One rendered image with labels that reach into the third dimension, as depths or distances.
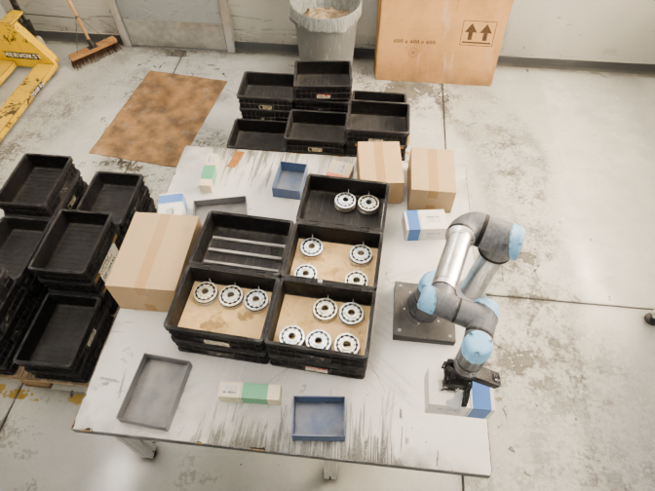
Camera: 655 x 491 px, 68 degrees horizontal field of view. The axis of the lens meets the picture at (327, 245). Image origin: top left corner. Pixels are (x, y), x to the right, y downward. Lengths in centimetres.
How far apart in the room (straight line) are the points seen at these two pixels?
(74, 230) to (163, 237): 87
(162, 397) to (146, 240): 68
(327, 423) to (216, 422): 43
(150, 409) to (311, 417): 63
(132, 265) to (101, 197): 115
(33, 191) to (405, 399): 245
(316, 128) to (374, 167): 104
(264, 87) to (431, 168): 173
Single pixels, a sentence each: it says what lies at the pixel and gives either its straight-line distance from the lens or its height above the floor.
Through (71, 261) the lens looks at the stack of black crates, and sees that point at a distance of 293.
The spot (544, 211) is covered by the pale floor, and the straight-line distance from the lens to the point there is 374.
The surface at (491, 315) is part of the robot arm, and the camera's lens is 141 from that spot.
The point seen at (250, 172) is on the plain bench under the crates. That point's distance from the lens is 274.
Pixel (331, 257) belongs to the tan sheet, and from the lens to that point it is 218.
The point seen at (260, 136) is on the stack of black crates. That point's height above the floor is 27.
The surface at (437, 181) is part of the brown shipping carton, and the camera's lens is 249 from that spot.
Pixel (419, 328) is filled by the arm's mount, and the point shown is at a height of 75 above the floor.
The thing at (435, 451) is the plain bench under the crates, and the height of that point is 70.
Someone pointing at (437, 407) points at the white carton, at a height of 111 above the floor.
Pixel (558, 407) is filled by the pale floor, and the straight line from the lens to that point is 301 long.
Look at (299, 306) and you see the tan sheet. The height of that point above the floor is 83.
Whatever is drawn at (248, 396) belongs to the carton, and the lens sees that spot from 200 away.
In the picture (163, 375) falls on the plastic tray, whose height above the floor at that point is 70.
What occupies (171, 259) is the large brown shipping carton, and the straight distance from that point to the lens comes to 220.
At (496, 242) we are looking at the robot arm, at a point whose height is 135.
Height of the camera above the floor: 263
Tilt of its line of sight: 54 degrees down
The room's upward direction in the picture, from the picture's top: 1 degrees counter-clockwise
